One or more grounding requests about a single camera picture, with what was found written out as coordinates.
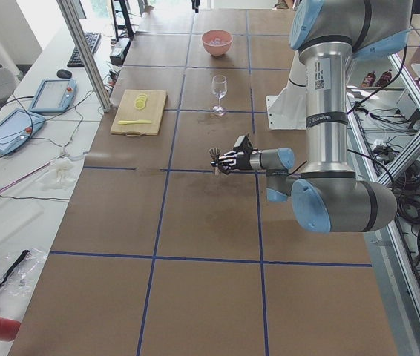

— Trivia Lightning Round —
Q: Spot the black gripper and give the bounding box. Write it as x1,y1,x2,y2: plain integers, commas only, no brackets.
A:
217,151,262,175

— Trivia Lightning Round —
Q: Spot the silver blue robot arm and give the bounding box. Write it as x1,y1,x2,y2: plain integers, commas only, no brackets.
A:
211,1,413,233

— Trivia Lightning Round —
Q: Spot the clear wine glass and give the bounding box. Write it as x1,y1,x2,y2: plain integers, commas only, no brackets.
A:
211,75,227,116

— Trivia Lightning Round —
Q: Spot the pink bowl of ice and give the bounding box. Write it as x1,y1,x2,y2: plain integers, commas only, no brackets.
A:
201,30,233,56

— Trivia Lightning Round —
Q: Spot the bamboo cutting board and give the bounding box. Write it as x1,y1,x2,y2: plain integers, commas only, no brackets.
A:
110,90,167,136

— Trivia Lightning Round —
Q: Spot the yellow plastic knife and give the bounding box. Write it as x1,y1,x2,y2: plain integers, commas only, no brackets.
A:
117,119,153,125

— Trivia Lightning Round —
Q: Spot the black box device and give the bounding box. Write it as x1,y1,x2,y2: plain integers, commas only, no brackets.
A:
109,38,131,66

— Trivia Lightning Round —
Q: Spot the white crumpled cloth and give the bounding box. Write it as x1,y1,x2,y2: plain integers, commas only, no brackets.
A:
38,158,76,190

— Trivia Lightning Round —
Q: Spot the black keyboard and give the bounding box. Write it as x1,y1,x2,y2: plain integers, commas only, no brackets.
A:
66,31,102,68

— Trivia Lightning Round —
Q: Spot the blue teach pendant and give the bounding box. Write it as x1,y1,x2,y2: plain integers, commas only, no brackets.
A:
29,79,76,115
0,109,45,155

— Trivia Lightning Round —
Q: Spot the black computer mouse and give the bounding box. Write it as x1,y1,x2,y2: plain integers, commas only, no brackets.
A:
56,69,73,79

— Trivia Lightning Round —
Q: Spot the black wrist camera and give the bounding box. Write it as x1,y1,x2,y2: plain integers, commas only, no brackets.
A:
233,134,254,154

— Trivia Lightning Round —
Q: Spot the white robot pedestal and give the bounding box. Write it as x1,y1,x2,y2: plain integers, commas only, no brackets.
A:
266,51,306,130

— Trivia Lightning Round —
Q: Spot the aluminium frame post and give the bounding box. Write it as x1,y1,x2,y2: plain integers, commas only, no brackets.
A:
56,0,112,113

